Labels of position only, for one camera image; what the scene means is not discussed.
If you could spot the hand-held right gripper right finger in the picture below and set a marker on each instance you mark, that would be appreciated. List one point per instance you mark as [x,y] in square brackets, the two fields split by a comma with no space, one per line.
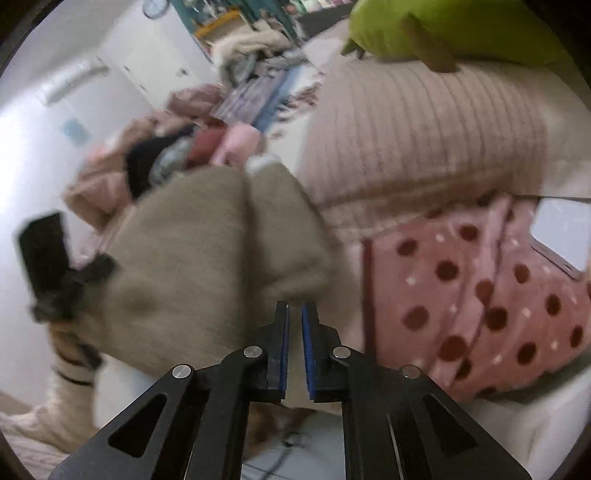
[314,360]

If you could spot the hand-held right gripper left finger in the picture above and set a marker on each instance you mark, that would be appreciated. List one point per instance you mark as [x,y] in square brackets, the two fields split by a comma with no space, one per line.
[277,360]

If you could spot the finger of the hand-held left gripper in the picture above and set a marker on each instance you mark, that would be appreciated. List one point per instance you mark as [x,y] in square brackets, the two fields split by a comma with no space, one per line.
[97,270]

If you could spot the brown fleece garment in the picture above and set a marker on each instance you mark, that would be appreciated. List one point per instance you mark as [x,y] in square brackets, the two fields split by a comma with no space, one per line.
[194,258]

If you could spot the clothes pile on chair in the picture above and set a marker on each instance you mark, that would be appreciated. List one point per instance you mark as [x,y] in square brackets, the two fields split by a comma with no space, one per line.
[249,50]

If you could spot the person's left hand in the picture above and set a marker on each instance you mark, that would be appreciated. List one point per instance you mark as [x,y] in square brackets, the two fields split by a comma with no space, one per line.
[74,344]

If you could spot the pink duvet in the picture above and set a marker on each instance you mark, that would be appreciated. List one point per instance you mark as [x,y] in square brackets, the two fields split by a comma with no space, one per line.
[92,194]

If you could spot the black garment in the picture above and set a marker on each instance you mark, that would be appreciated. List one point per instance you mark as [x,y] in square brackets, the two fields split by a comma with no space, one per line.
[143,161]

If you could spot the grey garment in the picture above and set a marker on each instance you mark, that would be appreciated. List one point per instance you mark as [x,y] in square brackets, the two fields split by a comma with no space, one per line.
[171,159]

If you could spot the pink polka dot cloth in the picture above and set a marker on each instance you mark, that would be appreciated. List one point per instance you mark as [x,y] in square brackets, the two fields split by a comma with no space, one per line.
[461,300]

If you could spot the red garment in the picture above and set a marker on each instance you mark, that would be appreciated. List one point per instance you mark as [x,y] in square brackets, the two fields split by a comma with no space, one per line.
[205,145]

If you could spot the white air conditioner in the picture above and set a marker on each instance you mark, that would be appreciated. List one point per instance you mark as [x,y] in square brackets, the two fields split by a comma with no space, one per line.
[74,82]

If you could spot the light pink garment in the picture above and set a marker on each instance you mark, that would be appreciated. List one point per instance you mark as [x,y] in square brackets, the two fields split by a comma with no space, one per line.
[238,143]

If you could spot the shiny pink cloth bundle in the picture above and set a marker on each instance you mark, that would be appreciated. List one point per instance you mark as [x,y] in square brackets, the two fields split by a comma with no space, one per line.
[194,99]

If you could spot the white door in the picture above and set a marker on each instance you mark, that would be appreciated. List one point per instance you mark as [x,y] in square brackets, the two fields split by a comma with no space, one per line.
[143,60]

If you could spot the striped bed sheet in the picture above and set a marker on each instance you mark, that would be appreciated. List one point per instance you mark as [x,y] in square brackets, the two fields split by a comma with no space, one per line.
[263,99]

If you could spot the pink ribbed pillow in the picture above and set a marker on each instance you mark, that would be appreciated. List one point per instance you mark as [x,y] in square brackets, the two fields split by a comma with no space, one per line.
[415,138]

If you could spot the yellow shelf unit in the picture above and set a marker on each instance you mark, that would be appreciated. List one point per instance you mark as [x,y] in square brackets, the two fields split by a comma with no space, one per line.
[217,25]

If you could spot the teal curtain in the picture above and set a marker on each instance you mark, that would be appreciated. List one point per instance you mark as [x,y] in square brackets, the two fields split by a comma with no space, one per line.
[184,9]

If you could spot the white smartphone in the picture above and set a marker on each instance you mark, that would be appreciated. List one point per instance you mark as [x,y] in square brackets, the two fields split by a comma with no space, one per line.
[561,237]

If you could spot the green avocado plush toy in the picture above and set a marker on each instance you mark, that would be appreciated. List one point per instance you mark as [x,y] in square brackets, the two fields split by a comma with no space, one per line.
[415,27]

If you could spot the small blue wall poster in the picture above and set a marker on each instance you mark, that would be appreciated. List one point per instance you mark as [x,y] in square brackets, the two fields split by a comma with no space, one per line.
[75,130]

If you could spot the round wall clock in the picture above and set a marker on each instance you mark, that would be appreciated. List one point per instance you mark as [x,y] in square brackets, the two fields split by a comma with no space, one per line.
[154,7]

